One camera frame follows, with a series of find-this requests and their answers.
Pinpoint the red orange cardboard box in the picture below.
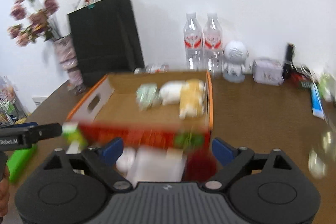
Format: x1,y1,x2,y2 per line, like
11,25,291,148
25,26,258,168
67,71,217,184

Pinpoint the iridescent plastic bag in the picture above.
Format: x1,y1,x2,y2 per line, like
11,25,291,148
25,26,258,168
136,83,161,111

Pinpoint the right clear water bottle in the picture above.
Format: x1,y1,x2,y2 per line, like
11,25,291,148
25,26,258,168
203,13,223,75

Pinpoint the clear water bottle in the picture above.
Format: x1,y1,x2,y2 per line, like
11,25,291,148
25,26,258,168
183,12,204,71
203,13,223,75

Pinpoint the person's left hand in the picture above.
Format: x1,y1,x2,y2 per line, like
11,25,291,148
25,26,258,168
0,166,10,217

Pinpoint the small lilac tin box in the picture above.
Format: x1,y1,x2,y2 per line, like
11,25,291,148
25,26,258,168
252,59,284,86

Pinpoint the black upright device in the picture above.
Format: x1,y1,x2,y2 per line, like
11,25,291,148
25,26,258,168
282,43,294,79

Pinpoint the pink mottled ceramic vase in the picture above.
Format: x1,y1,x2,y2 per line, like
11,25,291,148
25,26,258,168
53,35,86,94

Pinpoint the yellow plush toy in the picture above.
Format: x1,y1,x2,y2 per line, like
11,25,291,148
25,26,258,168
179,79,206,119

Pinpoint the white plush toy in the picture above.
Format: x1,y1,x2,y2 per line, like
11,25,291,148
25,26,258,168
159,81,186,105

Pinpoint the red small box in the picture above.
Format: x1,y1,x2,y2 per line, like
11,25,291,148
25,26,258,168
290,68,311,89

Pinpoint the pink dried flower bouquet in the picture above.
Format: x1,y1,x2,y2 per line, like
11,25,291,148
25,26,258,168
7,0,62,47

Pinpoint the white round robot toy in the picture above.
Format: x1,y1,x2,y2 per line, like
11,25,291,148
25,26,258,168
223,40,249,83

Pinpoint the black paper shopping bag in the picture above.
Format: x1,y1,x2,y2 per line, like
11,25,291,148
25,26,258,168
68,0,145,87

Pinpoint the blue white tube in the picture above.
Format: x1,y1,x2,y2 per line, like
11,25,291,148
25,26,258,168
310,83,325,120

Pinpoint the left clear water bottle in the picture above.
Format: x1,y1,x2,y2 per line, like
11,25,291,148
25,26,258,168
183,12,204,71

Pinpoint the bright green handle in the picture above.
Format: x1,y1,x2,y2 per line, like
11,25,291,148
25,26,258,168
7,144,38,184

